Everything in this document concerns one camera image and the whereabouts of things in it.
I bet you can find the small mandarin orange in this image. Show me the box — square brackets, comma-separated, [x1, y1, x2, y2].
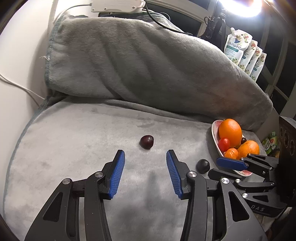
[224, 148, 239, 160]

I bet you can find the red cherry tomato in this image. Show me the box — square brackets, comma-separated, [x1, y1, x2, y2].
[218, 138, 231, 153]

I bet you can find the dark cherry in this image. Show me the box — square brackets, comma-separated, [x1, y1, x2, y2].
[139, 135, 154, 150]
[196, 159, 210, 174]
[241, 137, 247, 144]

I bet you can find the large spotted orange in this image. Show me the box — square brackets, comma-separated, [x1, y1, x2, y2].
[237, 140, 260, 158]

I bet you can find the dark cherry by plate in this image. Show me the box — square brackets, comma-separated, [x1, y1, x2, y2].
[196, 159, 210, 174]

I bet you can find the large smooth orange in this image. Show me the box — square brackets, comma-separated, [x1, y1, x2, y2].
[218, 118, 242, 148]

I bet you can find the floral white plate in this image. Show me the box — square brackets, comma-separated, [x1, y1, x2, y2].
[211, 120, 253, 177]

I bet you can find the detergent refill pouch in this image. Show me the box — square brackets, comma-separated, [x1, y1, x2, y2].
[250, 53, 267, 82]
[224, 28, 252, 65]
[245, 47, 262, 76]
[238, 40, 258, 71]

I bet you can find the grey back pillow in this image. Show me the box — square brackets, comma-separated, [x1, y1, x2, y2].
[45, 14, 273, 131]

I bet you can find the black tripod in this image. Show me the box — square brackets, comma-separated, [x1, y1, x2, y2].
[199, 13, 226, 50]

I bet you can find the white power adapter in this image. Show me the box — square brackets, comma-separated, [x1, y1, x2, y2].
[91, 0, 145, 14]

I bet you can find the white cable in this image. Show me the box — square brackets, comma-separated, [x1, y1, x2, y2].
[0, 73, 46, 107]

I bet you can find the black cable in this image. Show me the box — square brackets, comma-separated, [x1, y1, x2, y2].
[143, 0, 194, 37]

